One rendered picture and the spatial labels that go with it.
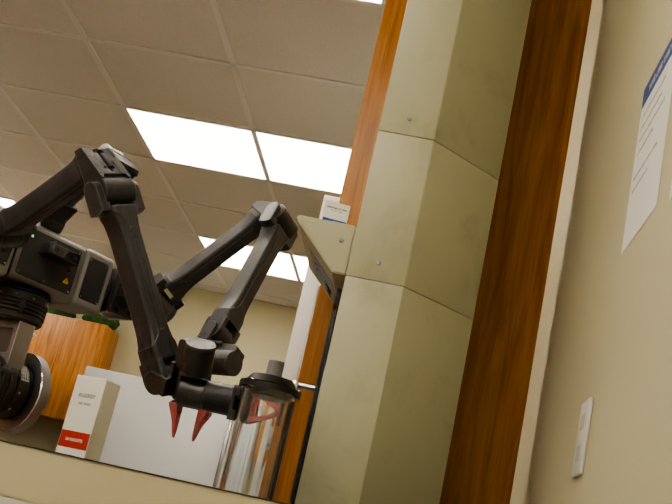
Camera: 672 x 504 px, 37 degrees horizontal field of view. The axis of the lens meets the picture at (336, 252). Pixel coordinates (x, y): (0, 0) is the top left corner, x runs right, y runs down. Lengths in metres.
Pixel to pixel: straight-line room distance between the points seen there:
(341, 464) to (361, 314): 0.27
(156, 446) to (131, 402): 0.35
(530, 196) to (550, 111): 0.22
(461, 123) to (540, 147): 0.40
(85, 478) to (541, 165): 1.74
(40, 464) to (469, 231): 1.34
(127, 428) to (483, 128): 5.17
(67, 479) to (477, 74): 1.48
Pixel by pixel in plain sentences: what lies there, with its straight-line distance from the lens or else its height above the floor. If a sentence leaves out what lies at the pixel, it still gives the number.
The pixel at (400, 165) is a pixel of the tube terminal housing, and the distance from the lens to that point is 1.95.
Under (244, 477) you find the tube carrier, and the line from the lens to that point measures 1.68.
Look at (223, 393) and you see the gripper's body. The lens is 1.89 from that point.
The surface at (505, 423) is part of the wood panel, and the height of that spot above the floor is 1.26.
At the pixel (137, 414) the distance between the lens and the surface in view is 6.96.
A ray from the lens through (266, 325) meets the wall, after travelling 7.62.
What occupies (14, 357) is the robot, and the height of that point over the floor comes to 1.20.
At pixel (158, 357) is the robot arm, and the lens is 1.94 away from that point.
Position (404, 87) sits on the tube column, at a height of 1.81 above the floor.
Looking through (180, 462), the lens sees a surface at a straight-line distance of 6.85.
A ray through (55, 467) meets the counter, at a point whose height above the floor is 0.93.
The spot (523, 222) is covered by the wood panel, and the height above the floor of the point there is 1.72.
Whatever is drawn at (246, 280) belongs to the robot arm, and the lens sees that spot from 2.43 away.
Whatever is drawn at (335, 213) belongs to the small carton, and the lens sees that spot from 1.98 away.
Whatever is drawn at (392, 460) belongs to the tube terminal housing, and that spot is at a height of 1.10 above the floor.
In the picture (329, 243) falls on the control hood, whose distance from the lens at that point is 1.89.
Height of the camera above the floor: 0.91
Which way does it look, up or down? 17 degrees up
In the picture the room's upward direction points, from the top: 13 degrees clockwise
